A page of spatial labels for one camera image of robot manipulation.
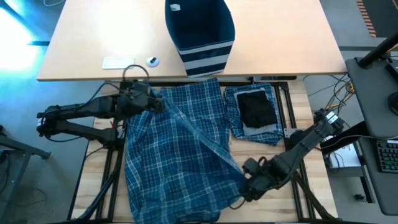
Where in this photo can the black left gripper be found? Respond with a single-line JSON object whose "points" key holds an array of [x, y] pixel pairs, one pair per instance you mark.
{"points": [[136, 104]]}

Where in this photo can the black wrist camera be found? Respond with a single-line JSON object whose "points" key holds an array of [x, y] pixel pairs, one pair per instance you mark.
{"points": [[251, 165], [133, 86]]}

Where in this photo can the navy white striped laundry bin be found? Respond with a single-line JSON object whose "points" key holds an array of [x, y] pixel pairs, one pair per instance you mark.
{"points": [[205, 59]]}

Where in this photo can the grey side desk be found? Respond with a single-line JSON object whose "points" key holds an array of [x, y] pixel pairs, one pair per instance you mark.
{"points": [[370, 93]]}

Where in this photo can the small black floor item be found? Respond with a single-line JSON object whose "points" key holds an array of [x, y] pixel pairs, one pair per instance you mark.
{"points": [[359, 197]]}

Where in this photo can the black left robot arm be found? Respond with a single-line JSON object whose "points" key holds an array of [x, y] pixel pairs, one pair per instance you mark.
{"points": [[77, 110]]}

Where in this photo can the grey garment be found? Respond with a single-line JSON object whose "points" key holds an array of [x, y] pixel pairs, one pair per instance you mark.
{"points": [[259, 131]]}

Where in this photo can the dark grey metal stand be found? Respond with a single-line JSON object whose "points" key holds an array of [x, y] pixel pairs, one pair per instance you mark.
{"points": [[18, 146]]}

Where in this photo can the black garment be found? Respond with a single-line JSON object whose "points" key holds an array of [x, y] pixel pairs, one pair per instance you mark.
{"points": [[256, 109]]}

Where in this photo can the white bin label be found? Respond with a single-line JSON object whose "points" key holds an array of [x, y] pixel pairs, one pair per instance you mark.
{"points": [[175, 7]]}

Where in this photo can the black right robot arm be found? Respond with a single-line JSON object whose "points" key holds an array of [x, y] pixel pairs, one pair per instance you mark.
{"points": [[308, 146]]}

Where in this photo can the white box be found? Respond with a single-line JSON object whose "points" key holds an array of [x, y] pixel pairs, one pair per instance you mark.
{"points": [[345, 158]]}

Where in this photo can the black desk device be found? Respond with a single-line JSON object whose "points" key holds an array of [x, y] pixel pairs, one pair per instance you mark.
{"points": [[393, 70]]}

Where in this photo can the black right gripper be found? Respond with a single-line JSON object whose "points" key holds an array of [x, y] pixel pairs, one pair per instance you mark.
{"points": [[264, 179]]}

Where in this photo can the dark patterned garment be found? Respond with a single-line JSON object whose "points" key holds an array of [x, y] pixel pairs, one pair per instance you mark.
{"points": [[174, 155]]}

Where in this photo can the black desk leg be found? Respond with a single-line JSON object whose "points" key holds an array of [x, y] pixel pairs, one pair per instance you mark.
{"points": [[348, 133]]}

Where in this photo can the black backlit keyboard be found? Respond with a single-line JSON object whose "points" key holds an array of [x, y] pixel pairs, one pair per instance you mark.
{"points": [[388, 157]]}

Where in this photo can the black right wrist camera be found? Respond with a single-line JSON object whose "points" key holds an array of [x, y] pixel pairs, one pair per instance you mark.
{"points": [[251, 165]]}

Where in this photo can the light wooden desk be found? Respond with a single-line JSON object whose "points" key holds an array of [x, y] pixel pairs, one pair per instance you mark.
{"points": [[280, 37]]}

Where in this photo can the silver flat phone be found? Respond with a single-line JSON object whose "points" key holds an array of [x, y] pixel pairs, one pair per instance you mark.
{"points": [[115, 63]]}

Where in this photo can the blue plaid pajama pants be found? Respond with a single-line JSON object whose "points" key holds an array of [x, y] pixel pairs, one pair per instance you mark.
{"points": [[230, 109]]}

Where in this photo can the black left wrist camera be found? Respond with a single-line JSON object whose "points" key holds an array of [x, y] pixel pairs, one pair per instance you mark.
{"points": [[133, 86]]}

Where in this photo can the black round object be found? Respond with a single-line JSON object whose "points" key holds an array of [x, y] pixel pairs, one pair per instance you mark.
{"points": [[394, 104]]}

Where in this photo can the black pole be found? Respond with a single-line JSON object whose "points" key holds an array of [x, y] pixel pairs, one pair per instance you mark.
{"points": [[376, 53]]}

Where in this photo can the small round tape roll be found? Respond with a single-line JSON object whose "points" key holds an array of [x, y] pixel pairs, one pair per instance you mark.
{"points": [[152, 61]]}

